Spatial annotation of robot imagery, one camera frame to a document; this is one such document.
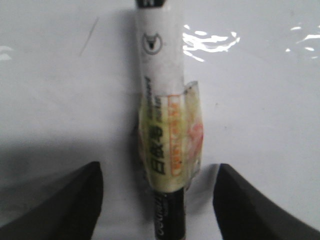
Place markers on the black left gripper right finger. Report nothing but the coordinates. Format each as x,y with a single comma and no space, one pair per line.
244,213

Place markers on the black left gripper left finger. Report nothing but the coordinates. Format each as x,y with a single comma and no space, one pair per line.
70,214

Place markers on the taped black whiteboard marker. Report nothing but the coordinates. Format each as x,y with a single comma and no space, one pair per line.
170,126

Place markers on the white whiteboard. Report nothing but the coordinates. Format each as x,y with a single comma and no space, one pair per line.
70,92

